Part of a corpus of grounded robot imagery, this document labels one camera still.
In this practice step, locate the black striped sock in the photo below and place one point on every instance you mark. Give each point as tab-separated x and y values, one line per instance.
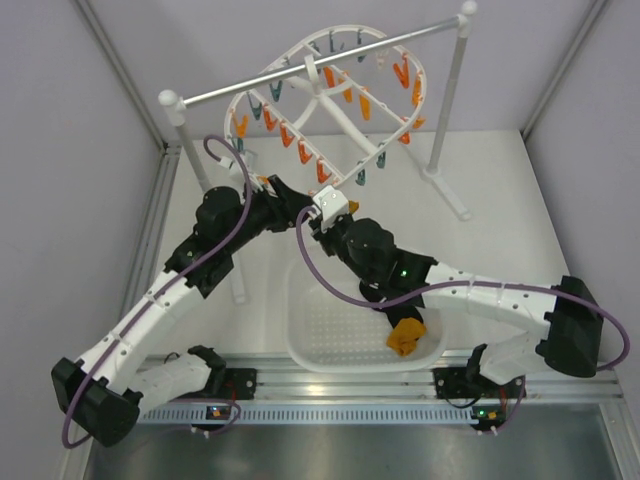
394	314

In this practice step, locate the white oval clip hanger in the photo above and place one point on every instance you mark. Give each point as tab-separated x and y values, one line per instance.
322	87

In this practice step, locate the orange clothes peg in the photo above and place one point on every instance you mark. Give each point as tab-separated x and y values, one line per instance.
322	172
304	155

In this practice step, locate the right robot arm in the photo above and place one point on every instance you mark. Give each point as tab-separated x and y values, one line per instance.
560	325

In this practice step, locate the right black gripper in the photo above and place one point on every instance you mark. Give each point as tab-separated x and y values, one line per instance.
324	237

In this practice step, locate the white laundry basket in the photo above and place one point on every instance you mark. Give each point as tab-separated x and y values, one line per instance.
324	334

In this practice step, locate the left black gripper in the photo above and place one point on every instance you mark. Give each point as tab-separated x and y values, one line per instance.
285	206

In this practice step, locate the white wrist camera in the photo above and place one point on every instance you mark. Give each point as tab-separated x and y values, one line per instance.
331	204
235	171

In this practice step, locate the mustard yellow sock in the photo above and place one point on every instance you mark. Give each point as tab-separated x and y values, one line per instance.
353	206
406	339

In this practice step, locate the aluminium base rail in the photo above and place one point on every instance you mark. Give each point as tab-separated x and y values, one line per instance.
274	390

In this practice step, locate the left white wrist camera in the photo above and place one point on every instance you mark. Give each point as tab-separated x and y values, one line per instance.
235	171

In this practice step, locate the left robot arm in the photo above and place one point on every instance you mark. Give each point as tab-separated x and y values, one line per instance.
99	391

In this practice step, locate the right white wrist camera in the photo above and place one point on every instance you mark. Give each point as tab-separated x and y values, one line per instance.
331	204

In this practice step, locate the white drying rack stand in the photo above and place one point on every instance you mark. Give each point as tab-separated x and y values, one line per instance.
335	45

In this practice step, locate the teal clothes peg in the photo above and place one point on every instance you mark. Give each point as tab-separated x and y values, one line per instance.
360	178
381	157

